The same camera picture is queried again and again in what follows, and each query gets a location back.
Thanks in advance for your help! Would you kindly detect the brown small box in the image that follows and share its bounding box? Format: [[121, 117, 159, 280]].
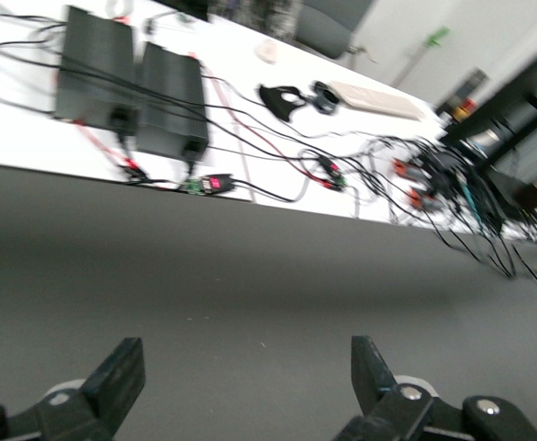
[[511, 175, 537, 209]]

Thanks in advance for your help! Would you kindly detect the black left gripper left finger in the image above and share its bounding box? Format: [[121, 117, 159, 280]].
[[0, 337, 147, 441]]

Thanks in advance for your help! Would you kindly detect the white keyboard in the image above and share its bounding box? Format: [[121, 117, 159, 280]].
[[327, 79, 429, 122]]

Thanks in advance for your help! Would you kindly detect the grey office chair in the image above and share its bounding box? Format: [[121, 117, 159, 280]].
[[293, 0, 377, 60]]

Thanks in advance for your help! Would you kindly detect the long thin black cable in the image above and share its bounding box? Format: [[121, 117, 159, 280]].
[[428, 215, 537, 291]]

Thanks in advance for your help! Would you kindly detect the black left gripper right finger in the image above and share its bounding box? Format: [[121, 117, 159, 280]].
[[333, 335, 537, 441]]

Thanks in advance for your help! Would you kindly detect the black thin adapter cable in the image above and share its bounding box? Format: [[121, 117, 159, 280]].
[[230, 179, 296, 204]]

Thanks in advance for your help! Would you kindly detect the green small object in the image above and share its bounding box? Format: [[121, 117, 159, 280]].
[[425, 26, 452, 48]]

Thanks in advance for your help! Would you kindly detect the black red plug connector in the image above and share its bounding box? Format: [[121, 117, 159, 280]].
[[316, 155, 348, 190]]

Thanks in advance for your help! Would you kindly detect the black shelf unit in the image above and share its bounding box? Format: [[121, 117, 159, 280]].
[[435, 43, 537, 217]]

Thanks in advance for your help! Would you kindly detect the green circuit board adapter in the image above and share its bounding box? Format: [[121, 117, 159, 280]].
[[185, 173, 236, 198]]

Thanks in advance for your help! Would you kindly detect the black curved plastic part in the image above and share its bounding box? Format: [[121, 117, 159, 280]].
[[257, 83, 305, 123]]

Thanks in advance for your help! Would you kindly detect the dark grey small device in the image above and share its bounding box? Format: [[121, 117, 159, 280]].
[[310, 80, 341, 115]]

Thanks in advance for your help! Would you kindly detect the black power supply box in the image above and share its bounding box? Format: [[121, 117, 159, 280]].
[[54, 4, 140, 135], [134, 40, 210, 160]]

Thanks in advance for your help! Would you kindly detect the dark grey table mat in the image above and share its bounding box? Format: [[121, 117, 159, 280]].
[[0, 160, 537, 441]]

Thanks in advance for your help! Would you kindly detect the white desk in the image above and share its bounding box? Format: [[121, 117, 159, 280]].
[[0, 0, 537, 244]]

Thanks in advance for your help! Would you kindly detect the orange black connector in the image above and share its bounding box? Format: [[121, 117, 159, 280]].
[[408, 187, 437, 211], [390, 157, 419, 179]]

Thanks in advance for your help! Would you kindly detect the white computer mouse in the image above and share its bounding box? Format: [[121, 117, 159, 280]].
[[253, 39, 282, 65]]

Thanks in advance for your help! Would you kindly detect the red clip lead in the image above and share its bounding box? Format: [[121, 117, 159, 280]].
[[73, 117, 168, 189]]

